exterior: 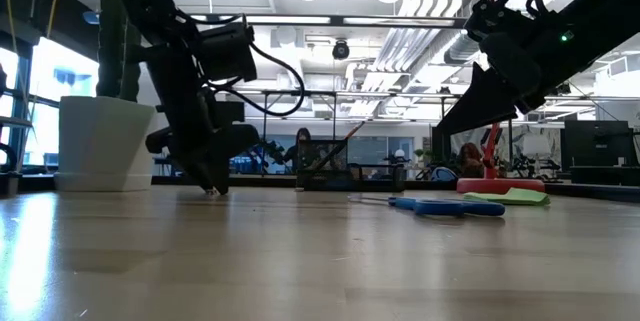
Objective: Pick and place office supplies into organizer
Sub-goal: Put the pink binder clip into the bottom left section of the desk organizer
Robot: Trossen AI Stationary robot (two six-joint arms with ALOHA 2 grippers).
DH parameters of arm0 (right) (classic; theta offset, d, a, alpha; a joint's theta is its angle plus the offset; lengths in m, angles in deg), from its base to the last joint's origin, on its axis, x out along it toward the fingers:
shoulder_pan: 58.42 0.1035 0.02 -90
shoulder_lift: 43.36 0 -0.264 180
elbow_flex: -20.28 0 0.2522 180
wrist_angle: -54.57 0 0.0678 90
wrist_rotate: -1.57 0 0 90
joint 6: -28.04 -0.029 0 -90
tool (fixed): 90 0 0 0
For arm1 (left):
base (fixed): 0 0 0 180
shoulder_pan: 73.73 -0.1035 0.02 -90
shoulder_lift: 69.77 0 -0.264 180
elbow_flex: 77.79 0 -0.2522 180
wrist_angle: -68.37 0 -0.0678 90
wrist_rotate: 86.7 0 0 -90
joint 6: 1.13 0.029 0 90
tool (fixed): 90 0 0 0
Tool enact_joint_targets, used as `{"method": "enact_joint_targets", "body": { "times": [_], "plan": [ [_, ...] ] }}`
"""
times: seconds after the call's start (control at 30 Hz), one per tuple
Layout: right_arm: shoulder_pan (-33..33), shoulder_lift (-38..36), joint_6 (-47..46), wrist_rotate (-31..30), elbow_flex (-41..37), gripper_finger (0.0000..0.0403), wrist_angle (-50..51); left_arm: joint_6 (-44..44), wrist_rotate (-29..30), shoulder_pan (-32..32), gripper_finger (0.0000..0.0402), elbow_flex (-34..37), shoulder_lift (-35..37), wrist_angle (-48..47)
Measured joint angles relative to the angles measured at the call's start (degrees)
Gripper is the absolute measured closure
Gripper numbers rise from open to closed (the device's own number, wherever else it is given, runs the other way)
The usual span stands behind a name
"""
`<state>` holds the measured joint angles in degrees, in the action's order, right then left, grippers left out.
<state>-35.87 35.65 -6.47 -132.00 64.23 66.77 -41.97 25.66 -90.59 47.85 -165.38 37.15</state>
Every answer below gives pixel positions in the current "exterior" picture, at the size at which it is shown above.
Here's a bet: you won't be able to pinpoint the person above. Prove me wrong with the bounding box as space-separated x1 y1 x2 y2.
458 141 485 178
283 127 314 172

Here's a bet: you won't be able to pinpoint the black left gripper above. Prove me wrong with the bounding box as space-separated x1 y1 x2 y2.
143 100 261 197

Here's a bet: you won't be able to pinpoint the green cactus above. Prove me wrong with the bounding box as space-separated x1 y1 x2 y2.
96 0 143 103

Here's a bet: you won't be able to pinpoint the large black monitor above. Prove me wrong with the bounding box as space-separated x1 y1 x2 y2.
559 119 637 168

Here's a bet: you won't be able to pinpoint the orange yellow pencil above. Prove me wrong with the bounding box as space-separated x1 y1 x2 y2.
319 120 366 168
313 125 362 172

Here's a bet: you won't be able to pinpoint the white faceted plant pot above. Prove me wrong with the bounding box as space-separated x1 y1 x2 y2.
53 94 158 193

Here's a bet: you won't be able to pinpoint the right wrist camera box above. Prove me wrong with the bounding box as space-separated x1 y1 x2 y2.
463 0 509 42

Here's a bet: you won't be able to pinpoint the round black ceiling camera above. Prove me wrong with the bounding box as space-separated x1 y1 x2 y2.
332 39 351 61

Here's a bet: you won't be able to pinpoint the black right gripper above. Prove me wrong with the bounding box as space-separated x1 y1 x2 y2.
436 29 547 137

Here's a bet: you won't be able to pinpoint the blue handled scissors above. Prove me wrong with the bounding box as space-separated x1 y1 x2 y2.
349 195 507 219

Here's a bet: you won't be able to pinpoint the black mesh desk organizer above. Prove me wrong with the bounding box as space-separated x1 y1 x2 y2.
294 136 407 193

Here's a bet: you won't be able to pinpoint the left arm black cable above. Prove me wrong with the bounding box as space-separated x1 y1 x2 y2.
172 8 307 118

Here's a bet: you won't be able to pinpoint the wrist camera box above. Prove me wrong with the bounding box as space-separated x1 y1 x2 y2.
198 21 259 83
463 0 509 42

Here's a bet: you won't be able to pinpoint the red desk lamp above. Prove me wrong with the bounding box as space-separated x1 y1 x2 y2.
448 0 547 195

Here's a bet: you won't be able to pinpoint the green sticky note pad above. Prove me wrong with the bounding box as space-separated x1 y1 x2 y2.
462 186 552 207

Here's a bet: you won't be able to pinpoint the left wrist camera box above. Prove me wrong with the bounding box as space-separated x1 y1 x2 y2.
198 21 259 83

